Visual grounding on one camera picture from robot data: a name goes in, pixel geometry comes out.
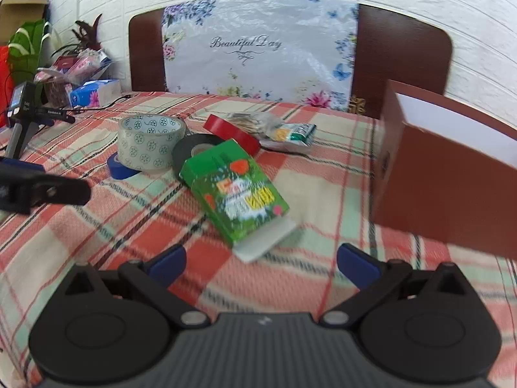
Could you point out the black tape roll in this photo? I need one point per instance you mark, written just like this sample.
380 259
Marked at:
183 151

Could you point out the green leafy plant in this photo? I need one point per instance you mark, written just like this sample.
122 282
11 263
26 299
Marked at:
26 46

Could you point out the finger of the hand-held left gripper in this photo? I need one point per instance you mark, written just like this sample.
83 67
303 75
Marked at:
20 163
60 192

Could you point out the floral printed board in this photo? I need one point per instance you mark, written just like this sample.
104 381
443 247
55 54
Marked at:
258 48

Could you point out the green printed carton box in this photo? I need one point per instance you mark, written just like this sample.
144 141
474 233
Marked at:
238 194

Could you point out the plaid bed sheet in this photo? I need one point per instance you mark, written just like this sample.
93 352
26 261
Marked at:
303 194

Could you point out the clear plastic bag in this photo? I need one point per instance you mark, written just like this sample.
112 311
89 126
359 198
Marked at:
252 123

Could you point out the red tape roll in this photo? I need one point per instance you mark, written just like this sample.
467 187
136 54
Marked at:
226 129

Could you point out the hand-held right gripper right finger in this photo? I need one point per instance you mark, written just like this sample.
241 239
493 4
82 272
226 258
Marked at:
357 266

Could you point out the brown cardboard box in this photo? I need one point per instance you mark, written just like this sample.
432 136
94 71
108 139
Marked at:
440 178

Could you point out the blue tape roll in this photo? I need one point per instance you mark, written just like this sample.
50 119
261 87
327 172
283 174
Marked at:
119 169

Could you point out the red bag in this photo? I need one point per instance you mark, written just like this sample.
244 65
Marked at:
3 85

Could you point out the brown wooden headboard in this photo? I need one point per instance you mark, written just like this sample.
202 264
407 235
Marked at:
396 52

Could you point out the black camera on tripod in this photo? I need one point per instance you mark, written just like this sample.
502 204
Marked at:
24 105

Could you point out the blue tissue box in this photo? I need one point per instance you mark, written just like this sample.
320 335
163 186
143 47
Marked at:
95 93

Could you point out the dark red plant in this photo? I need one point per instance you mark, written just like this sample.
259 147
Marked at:
87 34

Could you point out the green snack packet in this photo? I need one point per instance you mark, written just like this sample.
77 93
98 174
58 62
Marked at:
293 134

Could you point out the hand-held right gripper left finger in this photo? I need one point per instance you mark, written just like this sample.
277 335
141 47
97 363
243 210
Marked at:
169 266

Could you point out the clear patterned tape roll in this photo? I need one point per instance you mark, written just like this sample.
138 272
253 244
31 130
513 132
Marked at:
149 145

